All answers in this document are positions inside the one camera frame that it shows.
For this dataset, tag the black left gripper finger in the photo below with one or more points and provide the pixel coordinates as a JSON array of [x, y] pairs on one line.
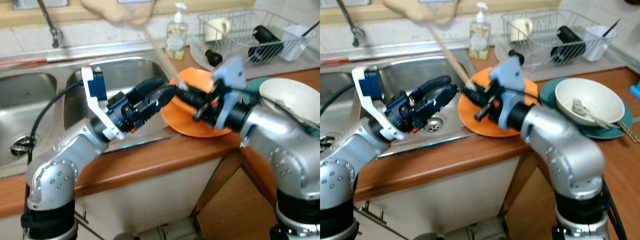
[[150, 87], [444, 99], [434, 86], [162, 99]]

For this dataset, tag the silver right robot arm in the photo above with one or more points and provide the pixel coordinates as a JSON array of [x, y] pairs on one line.
[[285, 150], [570, 150]]

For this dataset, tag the stainless steel double sink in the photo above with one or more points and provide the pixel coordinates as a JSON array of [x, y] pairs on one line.
[[125, 75], [410, 75]]

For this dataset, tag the metal sink drain strainer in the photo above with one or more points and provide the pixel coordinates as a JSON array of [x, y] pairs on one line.
[[325, 141], [22, 145], [434, 124]]

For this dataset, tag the grey drip tray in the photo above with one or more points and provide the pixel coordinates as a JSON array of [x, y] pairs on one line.
[[500, 54], [196, 54]]

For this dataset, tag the teal plate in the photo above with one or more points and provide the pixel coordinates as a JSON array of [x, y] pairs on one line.
[[251, 86], [547, 92]]

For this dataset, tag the small black knob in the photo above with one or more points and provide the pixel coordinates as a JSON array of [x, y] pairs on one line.
[[214, 57], [516, 57]]

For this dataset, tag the clear soap pump bottle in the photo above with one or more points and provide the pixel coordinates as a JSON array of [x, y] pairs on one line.
[[176, 42], [480, 42]]

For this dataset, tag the cream mug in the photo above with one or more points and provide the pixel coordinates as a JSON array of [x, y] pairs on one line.
[[521, 29], [217, 29]]

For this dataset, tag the beige hanging cloth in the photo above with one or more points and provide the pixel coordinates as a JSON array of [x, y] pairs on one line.
[[425, 12], [120, 12]]

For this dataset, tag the white bowl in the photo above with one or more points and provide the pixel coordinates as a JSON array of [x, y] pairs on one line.
[[595, 90], [290, 92]]

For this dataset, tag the white cabinet front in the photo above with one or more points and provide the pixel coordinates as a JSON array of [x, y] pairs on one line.
[[440, 190], [150, 195]]

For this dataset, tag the black bottle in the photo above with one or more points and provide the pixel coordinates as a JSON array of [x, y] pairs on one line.
[[567, 40], [265, 37]]

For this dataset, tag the metal faucet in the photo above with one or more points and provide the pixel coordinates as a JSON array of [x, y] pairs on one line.
[[56, 36], [357, 35]]

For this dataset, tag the white cutlery holder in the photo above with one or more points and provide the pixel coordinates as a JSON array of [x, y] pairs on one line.
[[597, 42], [295, 42]]

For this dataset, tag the thin black utensil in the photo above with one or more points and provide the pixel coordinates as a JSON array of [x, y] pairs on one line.
[[612, 26], [311, 28]]

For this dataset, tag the white window fitting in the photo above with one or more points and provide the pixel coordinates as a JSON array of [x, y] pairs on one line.
[[337, 2], [40, 3]]

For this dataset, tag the dark patterned chopstick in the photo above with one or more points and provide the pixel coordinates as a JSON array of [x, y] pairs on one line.
[[625, 129], [628, 136]]

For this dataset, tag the small blue object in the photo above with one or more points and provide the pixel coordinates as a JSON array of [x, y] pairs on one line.
[[636, 91]]

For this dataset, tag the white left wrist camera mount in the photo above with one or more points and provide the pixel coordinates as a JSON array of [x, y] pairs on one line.
[[364, 107], [95, 107]]

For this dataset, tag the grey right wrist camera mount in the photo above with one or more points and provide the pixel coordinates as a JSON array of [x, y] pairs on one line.
[[230, 75], [510, 72]]

